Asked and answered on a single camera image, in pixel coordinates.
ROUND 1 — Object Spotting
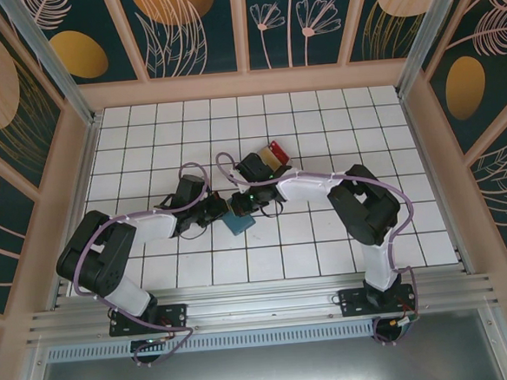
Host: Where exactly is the thin black cable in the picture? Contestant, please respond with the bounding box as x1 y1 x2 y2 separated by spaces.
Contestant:
257 200 283 220
181 225 209 243

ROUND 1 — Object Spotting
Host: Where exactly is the aluminium corner post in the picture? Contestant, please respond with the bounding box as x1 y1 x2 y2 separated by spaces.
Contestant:
0 0 102 133
389 0 479 99

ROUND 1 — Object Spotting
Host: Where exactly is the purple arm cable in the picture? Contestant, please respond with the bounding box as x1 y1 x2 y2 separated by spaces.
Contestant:
214 138 425 358
65 160 227 373

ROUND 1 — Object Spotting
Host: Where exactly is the grey metal panel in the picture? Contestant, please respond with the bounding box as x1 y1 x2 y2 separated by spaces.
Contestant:
28 327 507 380

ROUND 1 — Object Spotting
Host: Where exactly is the gold card stack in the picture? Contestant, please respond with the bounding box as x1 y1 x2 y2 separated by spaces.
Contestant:
259 146 280 172

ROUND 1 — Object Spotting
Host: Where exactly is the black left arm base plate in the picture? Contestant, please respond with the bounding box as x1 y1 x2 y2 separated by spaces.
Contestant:
108 303 190 338

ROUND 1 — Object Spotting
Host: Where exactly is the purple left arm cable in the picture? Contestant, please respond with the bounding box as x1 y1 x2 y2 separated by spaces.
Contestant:
65 160 227 373

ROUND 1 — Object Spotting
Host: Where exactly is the clear plastic card box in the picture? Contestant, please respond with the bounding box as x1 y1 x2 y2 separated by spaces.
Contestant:
256 139 298 178

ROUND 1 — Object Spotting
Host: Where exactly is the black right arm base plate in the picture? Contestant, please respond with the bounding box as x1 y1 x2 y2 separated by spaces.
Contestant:
337 283 420 320

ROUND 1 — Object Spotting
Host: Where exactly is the red credit card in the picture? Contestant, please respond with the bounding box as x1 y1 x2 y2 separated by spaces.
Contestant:
268 139 293 166

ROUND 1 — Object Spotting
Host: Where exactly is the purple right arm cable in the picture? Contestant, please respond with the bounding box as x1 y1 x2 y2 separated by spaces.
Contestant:
214 138 425 358

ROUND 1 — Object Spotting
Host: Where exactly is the blue leather card holder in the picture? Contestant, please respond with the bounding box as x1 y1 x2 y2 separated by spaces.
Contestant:
219 209 259 239

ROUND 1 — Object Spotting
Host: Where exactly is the grey slotted cable duct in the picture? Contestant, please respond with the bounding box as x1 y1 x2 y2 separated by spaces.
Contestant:
44 319 379 363

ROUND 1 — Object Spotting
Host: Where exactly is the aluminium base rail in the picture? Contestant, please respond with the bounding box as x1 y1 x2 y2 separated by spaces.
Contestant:
23 263 502 347

